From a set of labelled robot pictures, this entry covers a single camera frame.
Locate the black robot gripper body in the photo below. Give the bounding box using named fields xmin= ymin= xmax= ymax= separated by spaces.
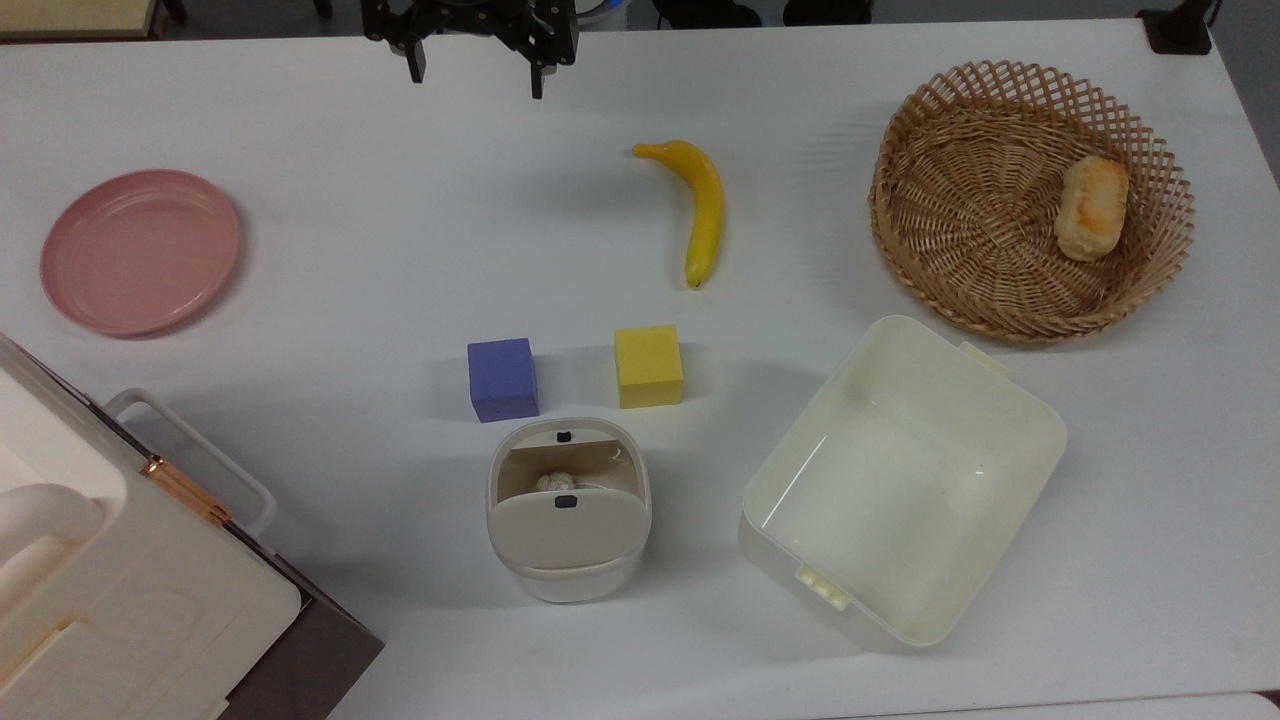
xmin=362 ymin=0 xmax=579 ymax=67

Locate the beige dustbin body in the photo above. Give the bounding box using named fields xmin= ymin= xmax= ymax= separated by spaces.
xmin=487 ymin=417 xmax=653 ymax=604

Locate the beige dustbin lid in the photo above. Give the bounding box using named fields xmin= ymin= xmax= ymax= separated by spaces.
xmin=496 ymin=485 xmax=647 ymax=574

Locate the black chair base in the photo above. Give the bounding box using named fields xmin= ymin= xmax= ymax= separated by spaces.
xmin=782 ymin=0 xmax=875 ymax=27
xmin=652 ymin=0 xmax=763 ymax=30

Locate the yellow banana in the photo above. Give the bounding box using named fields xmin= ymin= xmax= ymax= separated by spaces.
xmin=632 ymin=140 xmax=725 ymax=290

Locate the blue foam cube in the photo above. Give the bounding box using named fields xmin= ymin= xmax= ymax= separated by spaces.
xmin=467 ymin=338 xmax=541 ymax=424

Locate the yellow foam cube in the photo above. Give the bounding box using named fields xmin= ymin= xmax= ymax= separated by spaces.
xmin=614 ymin=324 xmax=686 ymax=410

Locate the pink round plate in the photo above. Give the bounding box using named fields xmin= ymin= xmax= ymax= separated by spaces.
xmin=40 ymin=169 xmax=243 ymax=338

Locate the wooden side table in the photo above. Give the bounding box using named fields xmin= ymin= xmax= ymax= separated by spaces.
xmin=0 ymin=0 xmax=169 ymax=42

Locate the woven wicker basket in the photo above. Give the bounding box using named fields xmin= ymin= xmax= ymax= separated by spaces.
xmin=868 ymin=60 xmax=1197 ymax=346

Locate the copper orange box latch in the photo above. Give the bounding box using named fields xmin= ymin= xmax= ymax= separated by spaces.
xmin=139 ymin=454 xmax=234 ymax=527

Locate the cream plastic tub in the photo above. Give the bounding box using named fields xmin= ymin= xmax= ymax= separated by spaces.
xmin=738 ymin=315 xmax=1068 ymax=653

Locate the toasted bread roll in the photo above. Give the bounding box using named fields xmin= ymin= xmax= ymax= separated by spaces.
xmin=1053 ymin=155 xmax=1131 ymax=263

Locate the black table clamp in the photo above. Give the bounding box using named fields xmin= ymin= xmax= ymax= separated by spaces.
xmin=1138 ymin=0 xmax=1223 ymax=57

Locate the white drawer handle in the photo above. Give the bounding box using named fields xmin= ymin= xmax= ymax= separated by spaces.
xmin=104 ymin=388 xmax=279 ymax=541

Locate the cream storage box with handle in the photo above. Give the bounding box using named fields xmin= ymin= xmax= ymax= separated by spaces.
xmin=0 ymin=333 xmax=303 ymax=720

